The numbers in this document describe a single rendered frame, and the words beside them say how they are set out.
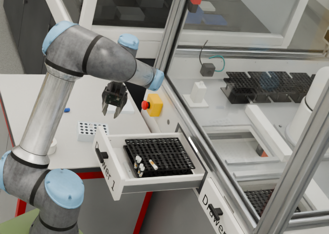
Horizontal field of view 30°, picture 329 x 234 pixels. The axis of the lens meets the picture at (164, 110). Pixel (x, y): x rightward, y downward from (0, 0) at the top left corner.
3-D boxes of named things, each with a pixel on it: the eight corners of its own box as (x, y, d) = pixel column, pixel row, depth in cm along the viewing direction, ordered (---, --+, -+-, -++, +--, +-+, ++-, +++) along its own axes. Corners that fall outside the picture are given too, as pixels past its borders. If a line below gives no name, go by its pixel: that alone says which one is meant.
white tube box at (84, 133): (77, 141, 244) (79, 133, 242) (76, 128, 250) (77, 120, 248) (107, 143, 247) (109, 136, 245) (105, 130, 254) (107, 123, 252)
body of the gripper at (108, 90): (101, 103, 228) (107, 77, 222) (105, 91, 236) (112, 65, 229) (120, 109, 229) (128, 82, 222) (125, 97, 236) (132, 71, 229)
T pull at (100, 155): (100, 164, 215) (101, 161, 214) (94, 150, 220) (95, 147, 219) (110, 163, 216) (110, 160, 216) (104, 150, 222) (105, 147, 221)
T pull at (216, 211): (216, 222, 206) (217, 219, 206) (207, 205, 212) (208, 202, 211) (225, 221, 208) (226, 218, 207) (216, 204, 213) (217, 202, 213)
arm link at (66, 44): (28, 212, 176) (97, 35, 166) (-15, 189, 179) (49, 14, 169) (46, 202, 187) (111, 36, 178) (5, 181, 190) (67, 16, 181)
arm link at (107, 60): (134, 49, 165) (169, 68, 213) (98, 33, 167) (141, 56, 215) (116, 88, 165) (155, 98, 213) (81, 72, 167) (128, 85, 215)
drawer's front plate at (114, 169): (114, 201, 213) (121, 178, 207) (91, 147, 234) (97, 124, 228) (119, 201, 214) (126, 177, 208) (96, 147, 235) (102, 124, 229)
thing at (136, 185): (118, 194, 214) (122, 181, 211) (98, 147, 233) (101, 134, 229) (217, 186, 232) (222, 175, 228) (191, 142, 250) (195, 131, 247)
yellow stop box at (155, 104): (148, 117, 256) (152, 103, 252) (142, 106, 261) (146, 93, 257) (159, 117, 258) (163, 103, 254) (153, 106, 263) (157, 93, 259)
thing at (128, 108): (105, 113, 264) (106, 110, 263) (101, 101, 270) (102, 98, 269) (133, 113, 269) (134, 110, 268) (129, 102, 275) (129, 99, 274)
